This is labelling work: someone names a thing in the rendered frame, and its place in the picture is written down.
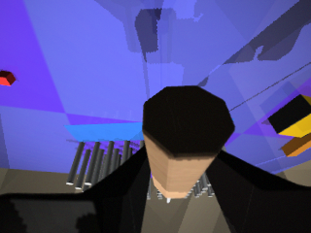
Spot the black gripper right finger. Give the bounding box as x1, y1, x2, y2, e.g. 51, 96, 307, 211
205, 150, 311, 233

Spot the blue flat strip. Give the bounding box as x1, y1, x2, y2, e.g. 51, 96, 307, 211
63, 122, 144, 143

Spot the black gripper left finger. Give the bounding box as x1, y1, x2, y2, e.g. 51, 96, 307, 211
0, 146, 151, 233

